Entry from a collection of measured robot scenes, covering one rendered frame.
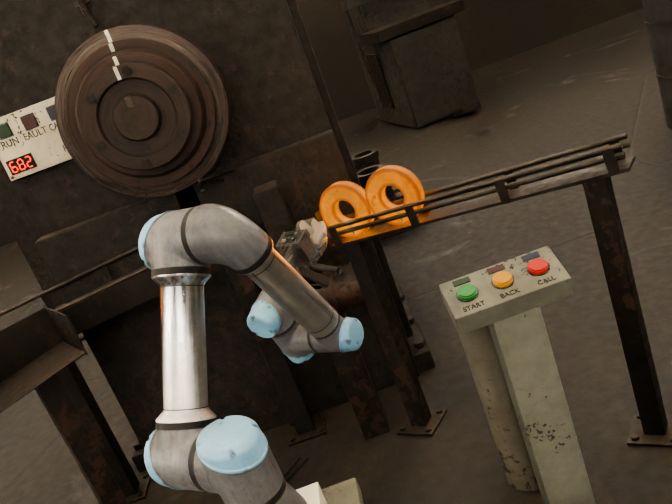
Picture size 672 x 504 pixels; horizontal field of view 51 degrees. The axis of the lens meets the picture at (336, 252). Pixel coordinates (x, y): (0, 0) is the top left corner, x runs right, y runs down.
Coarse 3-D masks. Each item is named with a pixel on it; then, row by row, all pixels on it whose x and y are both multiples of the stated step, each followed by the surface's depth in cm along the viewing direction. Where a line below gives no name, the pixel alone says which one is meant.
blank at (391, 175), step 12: (384, 168) 178; (396, 168) 177; (372, 180) 181; (384, 180) 179; (396, 180) 177; (408, 180) 176; (372, 192) 182; (384, 192) 183; (408, 192) 177; (420, 192) 177; (372, 204) 184; (384, 204) 182; (384, 216) 184
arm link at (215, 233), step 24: (192, 216) 132; (216, 216) 132; (240, 216) 134; (192, 240) 131; (216, 240) 131; (240, 240) 132; (264, 240) 135; (240, 264) 134; (264, 264) 136; (288, 264) 142; (264, 288) 141; (288, 288) 142; (312, 288) 148; (288, 312) 147; (312, 312) 147; (336, 312) 154; (312, 336) 158; (336, 336) 154; (360, 336) 156
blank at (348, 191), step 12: (324, 192) 190; (336, 192) 188; (348, 192) 186; (360, 192) 185; (324, 204) 191; (336, 204) 191; (360, 204) 186; (324, 216) 193; (336, 216) 192; (360, 216) 188
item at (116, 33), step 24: (96, 48) 189; (192, 48) 191; (72, 72) 191; (216, 72) 194; (216, 96) 195; (216, 120) 197; (72, 144) 196; (216, 144) 199; (120, 192) 201; (144, 192) 202; (168, 192) 202
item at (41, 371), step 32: (32, 320) 198; (64, 320) 189; (0, 352) 194; (32, 352) 199; (64, 352) 194; (0, 384) 193; (32, 384) 183; (64, 416) 192; (96, 448) 198; (96, 480) 199
